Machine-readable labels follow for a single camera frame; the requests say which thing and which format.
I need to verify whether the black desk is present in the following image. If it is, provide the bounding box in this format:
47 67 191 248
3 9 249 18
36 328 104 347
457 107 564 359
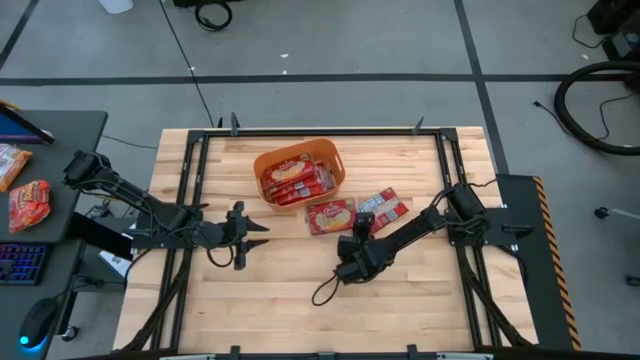
0 109 109 360

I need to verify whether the coiled black cable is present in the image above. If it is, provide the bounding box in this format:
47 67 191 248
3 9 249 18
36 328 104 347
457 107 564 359
193 0 234 33

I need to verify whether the left arm cable loop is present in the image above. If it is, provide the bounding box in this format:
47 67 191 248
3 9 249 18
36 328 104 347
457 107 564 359
206 245 236 270

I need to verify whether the thick black hose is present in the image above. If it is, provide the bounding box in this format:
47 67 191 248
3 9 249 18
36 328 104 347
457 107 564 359
553 60 640 157

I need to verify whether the pale orange snack bag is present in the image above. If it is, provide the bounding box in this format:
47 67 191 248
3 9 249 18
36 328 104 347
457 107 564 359
0 143 34 194

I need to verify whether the black computer mouse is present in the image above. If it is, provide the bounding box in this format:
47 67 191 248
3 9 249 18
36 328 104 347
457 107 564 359
18 296 60 350

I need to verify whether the chair leg with caster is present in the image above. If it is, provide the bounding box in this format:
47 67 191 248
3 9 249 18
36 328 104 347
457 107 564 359
593 205 640 221

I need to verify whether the black equipment box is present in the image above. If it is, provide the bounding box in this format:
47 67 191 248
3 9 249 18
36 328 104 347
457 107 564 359
585 0 640 62

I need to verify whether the red popcorn bag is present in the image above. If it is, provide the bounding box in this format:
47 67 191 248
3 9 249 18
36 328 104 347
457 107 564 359
272 177 336 204
304 197 358 237
356 186 410 235
264 160 335 199
259 152 317 191
275 184 329 207

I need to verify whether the hazard striped black platform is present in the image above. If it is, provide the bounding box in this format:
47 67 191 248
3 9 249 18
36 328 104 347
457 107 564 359
494 173 584 351

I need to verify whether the orange plastic basket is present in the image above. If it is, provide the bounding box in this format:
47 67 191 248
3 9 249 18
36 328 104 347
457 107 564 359
252 137 347 212

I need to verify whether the arm cable loop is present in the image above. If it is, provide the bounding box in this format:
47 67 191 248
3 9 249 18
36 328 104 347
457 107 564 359
310 273 342 308
206 245 236 270

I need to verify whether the backlit black keyboard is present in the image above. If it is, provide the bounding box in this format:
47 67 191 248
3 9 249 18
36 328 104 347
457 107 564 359
0 242 50 287

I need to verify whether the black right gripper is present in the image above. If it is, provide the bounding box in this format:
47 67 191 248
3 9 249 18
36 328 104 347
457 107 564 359
333 212 384 286

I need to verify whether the red orange snack bag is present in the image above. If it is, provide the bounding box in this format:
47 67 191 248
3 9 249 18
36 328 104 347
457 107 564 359
7 179 53 235

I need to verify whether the white container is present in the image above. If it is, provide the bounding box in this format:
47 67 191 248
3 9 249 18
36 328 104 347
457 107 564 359
97 0 135 15

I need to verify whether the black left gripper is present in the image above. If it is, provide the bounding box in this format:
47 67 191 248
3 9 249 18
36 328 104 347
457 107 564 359
197 201 270 271

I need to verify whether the tilted computer screen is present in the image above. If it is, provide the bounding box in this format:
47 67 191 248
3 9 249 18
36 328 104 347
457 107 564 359
0 101 55 146

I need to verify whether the right arm cable loop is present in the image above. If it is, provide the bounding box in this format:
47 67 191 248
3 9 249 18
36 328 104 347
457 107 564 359
310 273 342 308

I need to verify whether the black table rail frame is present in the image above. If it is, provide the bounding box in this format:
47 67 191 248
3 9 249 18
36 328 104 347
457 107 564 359
114 112 539 360

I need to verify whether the black cable with plug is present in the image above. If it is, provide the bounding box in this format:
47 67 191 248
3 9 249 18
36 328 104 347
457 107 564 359
532 99 571 137

